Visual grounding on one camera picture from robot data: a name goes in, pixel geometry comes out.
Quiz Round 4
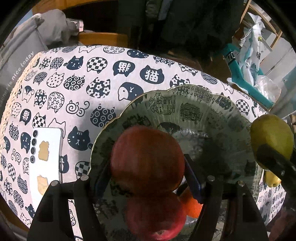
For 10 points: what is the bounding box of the small orange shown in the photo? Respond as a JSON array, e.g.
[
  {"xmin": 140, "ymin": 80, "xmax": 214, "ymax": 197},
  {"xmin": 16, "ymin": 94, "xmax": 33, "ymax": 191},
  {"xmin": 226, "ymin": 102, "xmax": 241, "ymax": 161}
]
[{"xmin": 179, "ymin": 185, "xmax": 204, "ymax": 218}]

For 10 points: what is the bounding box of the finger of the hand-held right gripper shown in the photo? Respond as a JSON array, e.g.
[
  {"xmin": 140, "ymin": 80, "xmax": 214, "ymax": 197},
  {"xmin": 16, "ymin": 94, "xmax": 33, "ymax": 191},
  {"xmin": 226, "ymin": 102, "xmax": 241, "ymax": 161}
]
[{"xmin": 256, "ymin": 144, "xmax": 296, "ymax": 186}]

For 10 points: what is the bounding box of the yellow green pear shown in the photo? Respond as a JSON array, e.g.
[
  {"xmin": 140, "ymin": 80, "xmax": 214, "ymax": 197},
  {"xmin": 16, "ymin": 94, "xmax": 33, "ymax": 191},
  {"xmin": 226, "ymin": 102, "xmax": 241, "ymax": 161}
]
[{"xmin": 250, "ymin": 114, "xmax": 295, "ymax": 188}]

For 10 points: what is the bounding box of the wooden drawer box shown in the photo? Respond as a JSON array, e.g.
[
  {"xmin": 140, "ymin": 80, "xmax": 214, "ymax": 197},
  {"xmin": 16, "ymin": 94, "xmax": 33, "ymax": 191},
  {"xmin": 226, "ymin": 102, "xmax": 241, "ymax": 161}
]
[{"xmin": 77, "ymin": 31, "xmax": 129, "ymax": 48}]

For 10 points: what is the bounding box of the red apple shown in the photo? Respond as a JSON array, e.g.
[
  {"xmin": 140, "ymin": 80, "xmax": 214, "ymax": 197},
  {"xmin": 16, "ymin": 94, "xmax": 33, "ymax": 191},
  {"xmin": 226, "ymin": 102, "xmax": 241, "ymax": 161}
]
[
  {"xmin": 125, "ymin": 190, "xmax": 187, "ymax": 241},
  {"xmin": 110, "ymin": 126, "xmax": 185, "ymax": 193}
]

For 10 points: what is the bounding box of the cat print tablecloth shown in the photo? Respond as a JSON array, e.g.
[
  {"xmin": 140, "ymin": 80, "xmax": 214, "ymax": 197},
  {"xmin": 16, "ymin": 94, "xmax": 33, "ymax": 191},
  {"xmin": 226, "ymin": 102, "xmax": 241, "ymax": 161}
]
[{"xmin": 0, "ymin": 45, "xmax": 287, "ymax": 241}]

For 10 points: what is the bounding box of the white smartphone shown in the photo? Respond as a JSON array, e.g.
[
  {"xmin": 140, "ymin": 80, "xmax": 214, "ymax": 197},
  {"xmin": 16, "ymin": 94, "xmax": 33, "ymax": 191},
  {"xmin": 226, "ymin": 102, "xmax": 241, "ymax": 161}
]
[{"xmin": 29, "ymin": 127, "xmax": 63, "ymax": 209}]

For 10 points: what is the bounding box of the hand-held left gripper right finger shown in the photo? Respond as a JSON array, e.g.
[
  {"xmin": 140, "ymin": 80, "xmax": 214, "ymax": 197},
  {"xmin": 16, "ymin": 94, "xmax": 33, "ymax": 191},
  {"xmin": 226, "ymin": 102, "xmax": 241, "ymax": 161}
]
[{"xmin": 184, "ymin": 154, "xmax": 270, "ymax": 241}]

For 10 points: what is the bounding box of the grey hoodie on chair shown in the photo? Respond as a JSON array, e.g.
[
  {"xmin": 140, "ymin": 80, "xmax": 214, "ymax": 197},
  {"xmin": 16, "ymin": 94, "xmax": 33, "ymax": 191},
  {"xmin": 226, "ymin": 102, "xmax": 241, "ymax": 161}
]
[{"xmin": 0, "ymin": 25, "xmax": 49, "ymax": 109}]

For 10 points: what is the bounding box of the grey clothes pile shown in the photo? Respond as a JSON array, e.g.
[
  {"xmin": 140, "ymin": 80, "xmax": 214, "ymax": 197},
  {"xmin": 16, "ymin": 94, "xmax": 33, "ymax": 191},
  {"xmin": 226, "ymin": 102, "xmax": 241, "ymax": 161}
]
[{"xmin": 37, "ymin": 9, "xmax": 81, "ymax": 45}]

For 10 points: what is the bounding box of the black hanging coat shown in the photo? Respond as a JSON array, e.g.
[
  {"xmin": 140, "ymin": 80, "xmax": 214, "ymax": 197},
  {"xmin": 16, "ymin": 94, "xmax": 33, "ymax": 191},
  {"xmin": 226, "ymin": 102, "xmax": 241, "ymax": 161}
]
[{"xmin": 116, "ymin": 0, "xmax": 245, "ymax": 61}]

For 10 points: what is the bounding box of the green patterned glass plate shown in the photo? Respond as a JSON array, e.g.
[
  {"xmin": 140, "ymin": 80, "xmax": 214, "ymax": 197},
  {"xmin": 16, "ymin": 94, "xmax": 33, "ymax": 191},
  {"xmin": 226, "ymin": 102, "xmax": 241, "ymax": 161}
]
[{"xmin": 90, "ymin": 85, "xmax": 263, "ymax": 241}]

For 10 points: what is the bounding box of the wooden shelf rack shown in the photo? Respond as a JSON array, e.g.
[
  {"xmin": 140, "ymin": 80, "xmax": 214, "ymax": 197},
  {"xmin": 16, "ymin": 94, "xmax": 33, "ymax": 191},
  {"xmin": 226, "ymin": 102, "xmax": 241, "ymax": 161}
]
[{"xmin": 232, "ymin": 0, "xmax": 284, "ymax": 48}]

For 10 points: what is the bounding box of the printed rice bag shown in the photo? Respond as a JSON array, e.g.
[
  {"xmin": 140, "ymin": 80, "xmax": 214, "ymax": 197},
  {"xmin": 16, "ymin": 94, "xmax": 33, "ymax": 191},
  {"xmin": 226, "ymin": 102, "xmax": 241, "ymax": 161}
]
[{"xmin": 238, "ymin": 13, "xmax": 266, "ymax": 81}]

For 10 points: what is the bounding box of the teal plastic basket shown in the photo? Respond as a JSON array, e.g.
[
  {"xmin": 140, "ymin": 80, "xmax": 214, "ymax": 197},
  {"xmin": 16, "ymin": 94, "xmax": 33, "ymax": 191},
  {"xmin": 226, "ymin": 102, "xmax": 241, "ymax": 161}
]
[{"xmin": 223, "ymin": 44, "xmax": 277, "ymax": 110}]

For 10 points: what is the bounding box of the clear plastic bag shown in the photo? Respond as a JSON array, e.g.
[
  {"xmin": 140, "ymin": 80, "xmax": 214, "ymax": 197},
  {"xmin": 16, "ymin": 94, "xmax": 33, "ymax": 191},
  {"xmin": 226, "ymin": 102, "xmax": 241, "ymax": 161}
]
[{"xmin": 253, "ymin": 75, "xmax": 281, "ymax": 105}]

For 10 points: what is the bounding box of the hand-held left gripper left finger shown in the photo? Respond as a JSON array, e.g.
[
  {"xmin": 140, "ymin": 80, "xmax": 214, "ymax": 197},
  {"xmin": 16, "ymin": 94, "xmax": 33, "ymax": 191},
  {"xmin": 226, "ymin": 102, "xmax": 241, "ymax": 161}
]
[{"xmin": 26, "ymin": 160, "xmax": 111, "ymax": 241}]

